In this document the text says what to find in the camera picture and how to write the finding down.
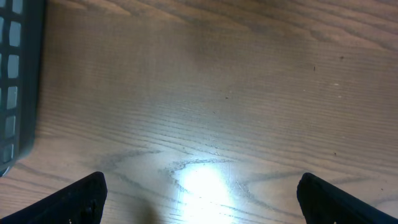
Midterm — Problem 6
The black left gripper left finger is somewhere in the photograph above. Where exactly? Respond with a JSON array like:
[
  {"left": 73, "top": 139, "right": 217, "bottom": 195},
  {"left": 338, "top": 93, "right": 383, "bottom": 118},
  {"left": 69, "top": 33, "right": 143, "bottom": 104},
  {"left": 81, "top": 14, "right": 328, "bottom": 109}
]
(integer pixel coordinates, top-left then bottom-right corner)
[{"left": 1, "top": 172, "right": 108, "bottom": 224}]

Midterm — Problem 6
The grey plastic mesh basket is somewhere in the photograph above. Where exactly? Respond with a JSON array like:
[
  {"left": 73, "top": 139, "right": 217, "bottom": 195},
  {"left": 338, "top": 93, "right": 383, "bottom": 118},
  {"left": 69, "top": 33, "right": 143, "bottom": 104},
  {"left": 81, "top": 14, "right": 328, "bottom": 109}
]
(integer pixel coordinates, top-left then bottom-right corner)
[{"left": 1, "top": 0, "right": 47, "bottom": 176}]

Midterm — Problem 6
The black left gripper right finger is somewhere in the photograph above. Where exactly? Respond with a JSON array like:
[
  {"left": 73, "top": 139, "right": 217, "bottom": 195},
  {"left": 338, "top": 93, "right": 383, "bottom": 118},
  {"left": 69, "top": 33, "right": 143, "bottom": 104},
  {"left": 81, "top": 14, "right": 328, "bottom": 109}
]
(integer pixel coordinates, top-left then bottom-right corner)
[{"left": 297, "top": 172, "right": 397, "bottom": 224}]

